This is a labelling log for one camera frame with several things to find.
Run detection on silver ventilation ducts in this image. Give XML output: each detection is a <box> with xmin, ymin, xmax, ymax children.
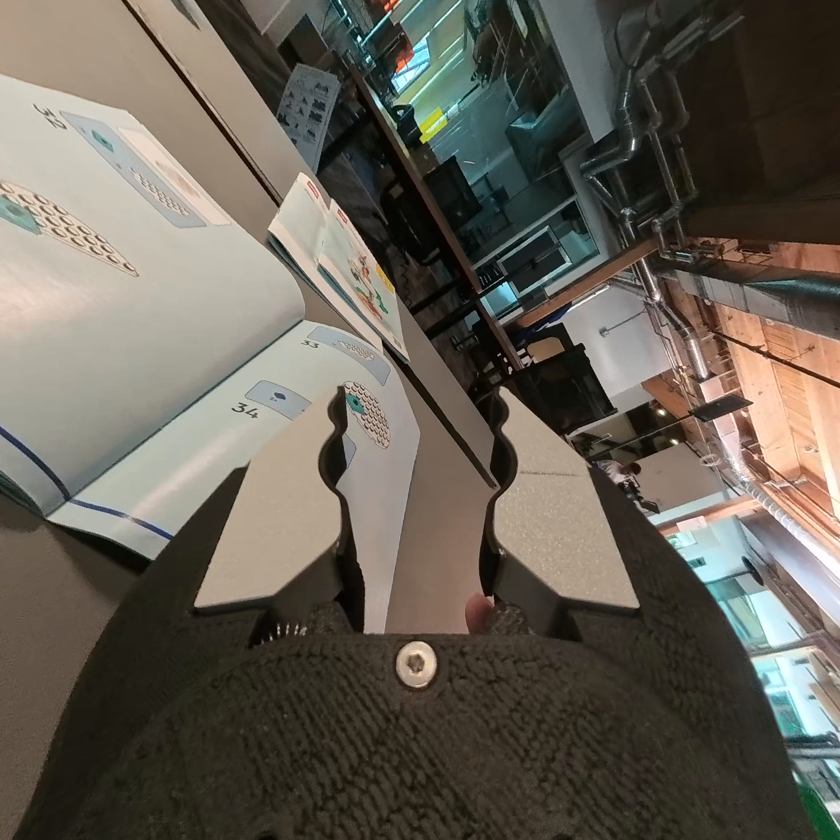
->
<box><xmin>576</xmin><ymin>0</ymin><xmax>840</xmax><ymax>547</ymax></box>

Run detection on white printed sign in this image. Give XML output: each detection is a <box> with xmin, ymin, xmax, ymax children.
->
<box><xmin>276</xmin><ymin>63</ymin><xmax>341</xmax><ymax>173</ymax></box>

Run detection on black hanging ceiling panel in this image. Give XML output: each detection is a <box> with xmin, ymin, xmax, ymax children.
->
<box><xmin>688</xmin><ymin>396</ymin><xmax>754</xmax><ymax>423</ymax></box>

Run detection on closed instruction booklet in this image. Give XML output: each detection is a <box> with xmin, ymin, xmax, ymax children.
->
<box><xmin>318</xmin><ymin>200</ymin><xmax>412</xmax><ymax>365</ymax></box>
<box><xmin>267</xmin><ymin>172</ymin><xmax>385</xmax><ymax>353</ymax></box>

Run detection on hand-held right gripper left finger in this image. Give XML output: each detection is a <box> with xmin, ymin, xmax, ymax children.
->
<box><xmin>192</xmin><ymin>386</ymin><xmax>365</xmax><ymax>634</ymax></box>

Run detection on green plastic bin stack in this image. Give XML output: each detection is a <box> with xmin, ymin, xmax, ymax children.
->
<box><xmin>793</xmin><ymin>781</ymin><xmax>840</xmax><ymax>840</ymax></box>

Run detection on person's right hand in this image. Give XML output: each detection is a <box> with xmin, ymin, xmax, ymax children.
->
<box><xmin>464</xmin><ymin>592</ymin><xmax>497</xmax><ymax>635</ymax></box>

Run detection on light blue instruction booklet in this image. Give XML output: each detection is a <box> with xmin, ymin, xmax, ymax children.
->
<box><xmin>0</xmin><ymin>72</ymin><xmax>421</xmax><ymax>635</ymax></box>

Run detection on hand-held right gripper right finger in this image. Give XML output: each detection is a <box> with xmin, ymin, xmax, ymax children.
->
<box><xmin>481</xmin><ymin>386</ymin><xmax>640</xmax><ymax>634</ymax></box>

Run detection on long wooden table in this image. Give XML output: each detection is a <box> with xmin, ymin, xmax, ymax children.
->
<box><xmin>350</xmin><ymin>66</ymin><xmax>527</xmax><ymax>370</ymax></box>

